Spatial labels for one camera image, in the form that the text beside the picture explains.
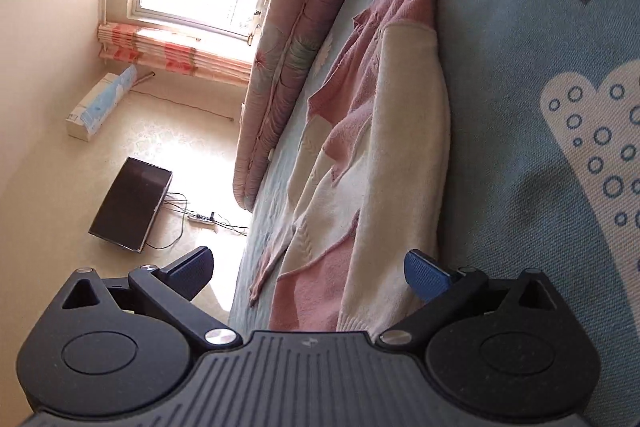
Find white power strip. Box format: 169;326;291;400
186;212;217;228

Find left striped curtain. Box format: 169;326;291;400
98;22;253;87

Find black wall television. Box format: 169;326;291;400
89;157;172;253

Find pink and cream sweater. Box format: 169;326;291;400
248;0;450;335

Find television power cable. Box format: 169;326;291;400
144;190;250;252

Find teal floral bed sheet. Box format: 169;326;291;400
226;0;640;427

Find white air conditioner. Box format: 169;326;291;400
65;65;138;142

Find folded pink floral quilt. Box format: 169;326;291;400
233;0;344;211

